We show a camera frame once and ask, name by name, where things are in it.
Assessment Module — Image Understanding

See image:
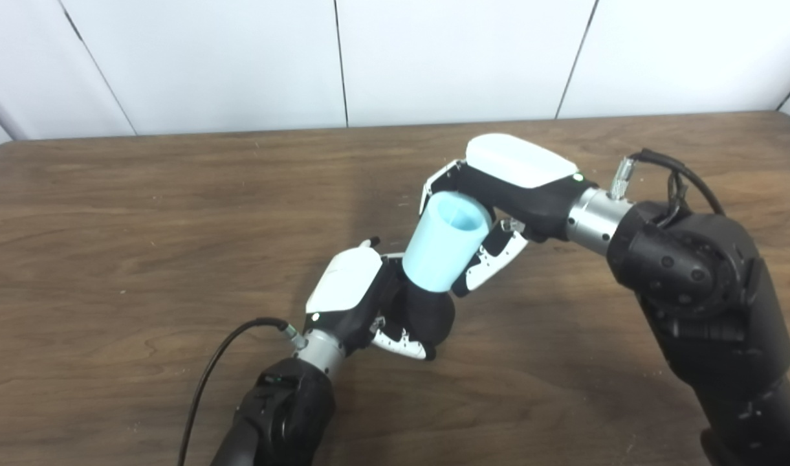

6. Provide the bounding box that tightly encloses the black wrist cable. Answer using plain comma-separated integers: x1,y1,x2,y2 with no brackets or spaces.
177,317,308,466
608,149,725,227

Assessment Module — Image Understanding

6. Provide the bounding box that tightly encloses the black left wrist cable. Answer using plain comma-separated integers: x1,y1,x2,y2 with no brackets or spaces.
177,317,308,466

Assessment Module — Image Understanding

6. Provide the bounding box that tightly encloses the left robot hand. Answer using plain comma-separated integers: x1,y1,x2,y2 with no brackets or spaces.
304,238,437,361

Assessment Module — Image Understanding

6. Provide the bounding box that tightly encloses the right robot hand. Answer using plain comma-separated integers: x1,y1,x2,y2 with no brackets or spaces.
419,133,599,298

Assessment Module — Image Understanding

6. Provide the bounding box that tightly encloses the light-blue hose piece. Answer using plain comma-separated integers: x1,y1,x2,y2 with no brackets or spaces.
402,192,492,293

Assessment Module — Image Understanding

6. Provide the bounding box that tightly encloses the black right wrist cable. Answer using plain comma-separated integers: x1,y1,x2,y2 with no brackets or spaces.
608,149,725,227

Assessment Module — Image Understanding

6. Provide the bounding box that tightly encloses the black nozzle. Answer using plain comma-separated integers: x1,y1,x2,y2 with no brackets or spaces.
395,285,455,347

